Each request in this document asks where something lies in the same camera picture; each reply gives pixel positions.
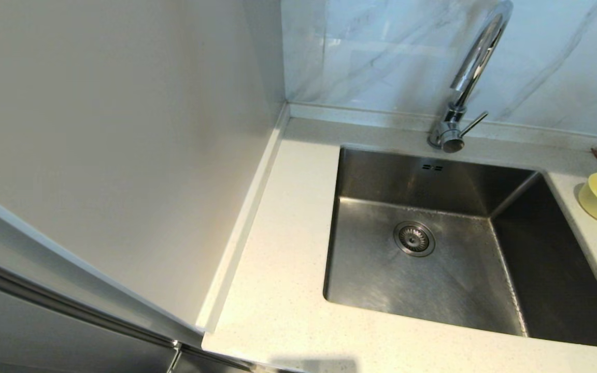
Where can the chrome gooseneck kitchen faucet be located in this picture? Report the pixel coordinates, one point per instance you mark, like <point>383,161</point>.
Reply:
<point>477,57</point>

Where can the stainless steel sink basin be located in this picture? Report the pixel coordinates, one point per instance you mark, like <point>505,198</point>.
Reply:
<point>459,282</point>

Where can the round metal drain strainer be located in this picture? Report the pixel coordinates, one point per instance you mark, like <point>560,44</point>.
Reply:
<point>413,239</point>

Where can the grey steel cabinet front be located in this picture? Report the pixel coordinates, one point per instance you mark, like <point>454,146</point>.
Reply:
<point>44,336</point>

